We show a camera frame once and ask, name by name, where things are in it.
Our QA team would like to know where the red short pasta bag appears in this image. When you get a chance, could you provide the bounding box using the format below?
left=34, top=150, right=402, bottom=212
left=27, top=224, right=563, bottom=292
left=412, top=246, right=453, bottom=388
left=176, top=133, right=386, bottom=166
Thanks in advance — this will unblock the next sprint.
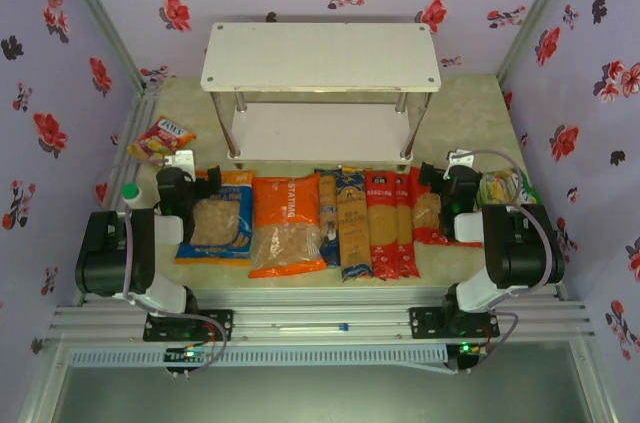
left=409, top=166, right=484, bottom=248

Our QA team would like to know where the blue macaroni pasta bag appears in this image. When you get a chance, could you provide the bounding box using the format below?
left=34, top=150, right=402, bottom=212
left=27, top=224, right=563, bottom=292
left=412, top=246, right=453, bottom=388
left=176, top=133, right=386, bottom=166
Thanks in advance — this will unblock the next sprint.
left=174, top=170, right=256, bottom=267

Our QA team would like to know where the orange short pasta bag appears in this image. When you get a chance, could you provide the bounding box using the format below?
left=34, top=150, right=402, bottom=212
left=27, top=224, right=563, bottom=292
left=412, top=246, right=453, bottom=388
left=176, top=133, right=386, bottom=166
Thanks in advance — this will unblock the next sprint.
left=248, top=175, right=329, bottom=279

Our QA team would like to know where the red spaghetti pack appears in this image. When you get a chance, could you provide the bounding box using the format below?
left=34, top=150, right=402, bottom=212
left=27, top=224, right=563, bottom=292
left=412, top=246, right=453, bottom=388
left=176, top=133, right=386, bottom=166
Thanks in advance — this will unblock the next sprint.
left=394, top=172, right=421, bottom=279
left=364, top=170, right=401, bottom=279

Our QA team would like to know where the red orange Fox's candy bag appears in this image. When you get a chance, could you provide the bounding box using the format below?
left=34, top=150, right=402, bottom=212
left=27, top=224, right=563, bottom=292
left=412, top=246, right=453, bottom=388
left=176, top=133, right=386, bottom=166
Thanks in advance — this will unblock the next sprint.
left=127, top=116, right=197, bottom=160

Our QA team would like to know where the small circuit board green light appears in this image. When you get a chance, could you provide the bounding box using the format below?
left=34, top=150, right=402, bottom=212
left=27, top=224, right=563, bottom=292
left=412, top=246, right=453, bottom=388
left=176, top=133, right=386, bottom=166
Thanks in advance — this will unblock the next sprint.
left=164, top=346, right=211, bottom=362

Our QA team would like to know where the white rod blue tip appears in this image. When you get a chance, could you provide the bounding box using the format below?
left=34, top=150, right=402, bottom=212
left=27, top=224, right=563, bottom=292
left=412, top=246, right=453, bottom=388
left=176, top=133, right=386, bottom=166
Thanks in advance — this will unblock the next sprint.
left=272, top=322, right=350, bottom=332

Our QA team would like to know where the black controller box green light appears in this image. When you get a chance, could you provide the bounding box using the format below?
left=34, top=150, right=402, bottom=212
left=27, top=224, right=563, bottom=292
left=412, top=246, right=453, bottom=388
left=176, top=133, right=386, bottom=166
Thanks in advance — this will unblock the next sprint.
left=447, top=341, right=489, bottom=374

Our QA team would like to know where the white slotted cable duct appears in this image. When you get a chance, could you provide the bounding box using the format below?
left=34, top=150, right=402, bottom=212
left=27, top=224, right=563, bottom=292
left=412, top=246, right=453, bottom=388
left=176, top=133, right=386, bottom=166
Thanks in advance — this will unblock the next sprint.
left=67, top=346, right=449, bottom=369

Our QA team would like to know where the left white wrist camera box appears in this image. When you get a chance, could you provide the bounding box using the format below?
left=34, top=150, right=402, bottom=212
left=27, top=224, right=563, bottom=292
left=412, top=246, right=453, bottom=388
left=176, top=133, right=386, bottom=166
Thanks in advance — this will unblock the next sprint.
left=164, top=148, right=195, bottom=174

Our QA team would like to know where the green Fox's candy bag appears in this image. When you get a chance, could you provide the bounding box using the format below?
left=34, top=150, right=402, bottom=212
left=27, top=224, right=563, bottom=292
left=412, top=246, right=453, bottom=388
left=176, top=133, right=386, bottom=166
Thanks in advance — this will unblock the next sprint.
left=477, top=167, right=544, bottom=207

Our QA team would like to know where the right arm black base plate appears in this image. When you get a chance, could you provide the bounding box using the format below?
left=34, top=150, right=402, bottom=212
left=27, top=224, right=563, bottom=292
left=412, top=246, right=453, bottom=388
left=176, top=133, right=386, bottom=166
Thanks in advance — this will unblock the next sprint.
left=408, top=306, right=501, bottom=339

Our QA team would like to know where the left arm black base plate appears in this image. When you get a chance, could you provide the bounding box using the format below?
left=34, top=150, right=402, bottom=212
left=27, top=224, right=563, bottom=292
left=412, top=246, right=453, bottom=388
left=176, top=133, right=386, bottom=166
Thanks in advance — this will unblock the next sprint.
left=143, top=309, right=235, bottom=343

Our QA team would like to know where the blue gold Spaghetti 4 pack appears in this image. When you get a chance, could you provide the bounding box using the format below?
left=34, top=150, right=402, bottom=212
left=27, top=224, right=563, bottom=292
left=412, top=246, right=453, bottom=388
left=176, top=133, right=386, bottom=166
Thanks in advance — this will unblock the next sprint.
left=335, top=165, right=374, bottom=282

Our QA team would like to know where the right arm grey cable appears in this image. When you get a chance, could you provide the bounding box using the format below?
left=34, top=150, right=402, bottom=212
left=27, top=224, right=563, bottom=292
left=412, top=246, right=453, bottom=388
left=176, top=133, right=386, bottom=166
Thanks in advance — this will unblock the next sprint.
left=457, top=147, right=569, bottom=369

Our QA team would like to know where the white bottle green cap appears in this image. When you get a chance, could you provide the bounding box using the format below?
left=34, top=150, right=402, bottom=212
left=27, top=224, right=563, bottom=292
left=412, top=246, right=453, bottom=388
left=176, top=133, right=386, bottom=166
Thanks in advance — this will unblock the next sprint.
left=121, top=182, right=151, bottom=212

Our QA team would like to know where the white two-tier shelf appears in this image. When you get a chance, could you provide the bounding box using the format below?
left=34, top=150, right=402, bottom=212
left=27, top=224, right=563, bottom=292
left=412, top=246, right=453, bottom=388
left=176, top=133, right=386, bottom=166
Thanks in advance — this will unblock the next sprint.
left=199, top=21, right=442, bottom=172

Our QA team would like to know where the dark blue portrait spaghetti pack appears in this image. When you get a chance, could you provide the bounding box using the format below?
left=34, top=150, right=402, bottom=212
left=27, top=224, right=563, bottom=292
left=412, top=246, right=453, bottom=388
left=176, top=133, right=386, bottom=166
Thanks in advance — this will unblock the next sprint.
left=313, top=168, right=344, bottom=269

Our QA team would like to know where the aluminium profile frame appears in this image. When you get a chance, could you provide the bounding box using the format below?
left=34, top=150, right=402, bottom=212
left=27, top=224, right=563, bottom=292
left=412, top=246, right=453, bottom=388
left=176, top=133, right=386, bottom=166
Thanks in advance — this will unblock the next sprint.
left=14, top=0, right=621, bottom=423

